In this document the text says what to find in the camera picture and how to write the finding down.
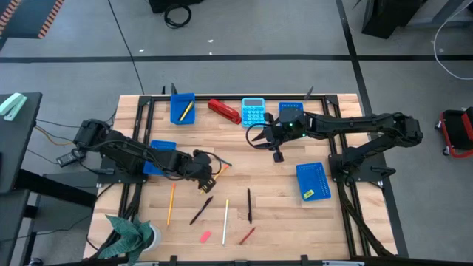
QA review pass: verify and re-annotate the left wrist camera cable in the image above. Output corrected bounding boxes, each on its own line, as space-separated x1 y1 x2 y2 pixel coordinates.
194 149 223 174

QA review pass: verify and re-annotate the red and black cart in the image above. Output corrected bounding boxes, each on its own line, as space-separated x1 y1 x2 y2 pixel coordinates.
435 106 473 160

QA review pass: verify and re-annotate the red stapler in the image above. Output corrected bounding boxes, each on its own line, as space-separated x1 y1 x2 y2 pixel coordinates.
207 98 242 126

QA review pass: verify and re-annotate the hazard striped platform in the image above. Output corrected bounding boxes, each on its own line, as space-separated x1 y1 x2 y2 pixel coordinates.
0 0 66 40

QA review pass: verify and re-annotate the red crayon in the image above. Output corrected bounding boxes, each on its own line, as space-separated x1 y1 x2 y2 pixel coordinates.
238 226 256 246

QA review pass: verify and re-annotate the yellow pencil orange eraser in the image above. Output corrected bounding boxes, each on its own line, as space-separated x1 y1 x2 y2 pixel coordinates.
199 164 231 196

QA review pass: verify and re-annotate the yellow cable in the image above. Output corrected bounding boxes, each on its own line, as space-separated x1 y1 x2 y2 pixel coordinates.
35 125 78 147

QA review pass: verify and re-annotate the green leafy plant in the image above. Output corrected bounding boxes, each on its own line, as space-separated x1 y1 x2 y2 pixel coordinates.
98 214 153 265

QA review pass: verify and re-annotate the black equipment stand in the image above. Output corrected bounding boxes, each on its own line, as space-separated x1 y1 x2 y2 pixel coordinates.
361 0 424 40

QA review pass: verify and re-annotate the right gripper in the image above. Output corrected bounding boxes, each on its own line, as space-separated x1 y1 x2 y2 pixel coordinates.
252 109 307 163

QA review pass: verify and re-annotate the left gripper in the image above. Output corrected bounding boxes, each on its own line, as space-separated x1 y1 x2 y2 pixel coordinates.
186 151 218 194

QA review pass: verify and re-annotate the mint green stapler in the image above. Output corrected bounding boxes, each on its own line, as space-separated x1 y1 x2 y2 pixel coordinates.
0 92 29 122

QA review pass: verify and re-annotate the black desk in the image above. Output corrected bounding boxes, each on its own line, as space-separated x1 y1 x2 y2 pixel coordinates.
0 91 44 195

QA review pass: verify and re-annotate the thin black cable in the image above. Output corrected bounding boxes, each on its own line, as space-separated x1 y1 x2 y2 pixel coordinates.
107 0 146 95

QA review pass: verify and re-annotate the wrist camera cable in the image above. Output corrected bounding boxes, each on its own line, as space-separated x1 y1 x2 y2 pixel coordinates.
194 149 223 174
245 121 276 151

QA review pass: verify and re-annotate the white plant pot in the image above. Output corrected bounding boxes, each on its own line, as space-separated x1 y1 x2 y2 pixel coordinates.
147 223 163 249

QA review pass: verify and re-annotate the thin white cable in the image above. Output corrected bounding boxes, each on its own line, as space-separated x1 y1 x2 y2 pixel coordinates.
432 0 473 81

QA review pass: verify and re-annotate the coiled black cable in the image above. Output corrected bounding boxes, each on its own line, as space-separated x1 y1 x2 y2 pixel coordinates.
163 3 193 30

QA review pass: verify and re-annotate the black box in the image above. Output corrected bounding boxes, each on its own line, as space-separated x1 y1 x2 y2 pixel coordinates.
148 0 204 14

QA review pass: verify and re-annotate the cyan calculator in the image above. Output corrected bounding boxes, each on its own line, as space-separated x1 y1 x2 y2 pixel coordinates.
241 97 267 129

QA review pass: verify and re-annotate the white pencil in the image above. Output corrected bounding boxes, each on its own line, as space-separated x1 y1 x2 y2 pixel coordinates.
221 199 230 246

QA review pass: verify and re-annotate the blue plastic bin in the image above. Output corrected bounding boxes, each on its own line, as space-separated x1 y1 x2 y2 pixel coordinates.
295 161 333 202
143 139 177 177
279 101 304 114
169 92 196 126

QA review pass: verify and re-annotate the yellow marker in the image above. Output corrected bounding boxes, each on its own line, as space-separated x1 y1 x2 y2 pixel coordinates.
179 100 195 123

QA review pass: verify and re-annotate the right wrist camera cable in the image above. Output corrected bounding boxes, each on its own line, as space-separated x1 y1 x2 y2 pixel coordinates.
245 121 276 151

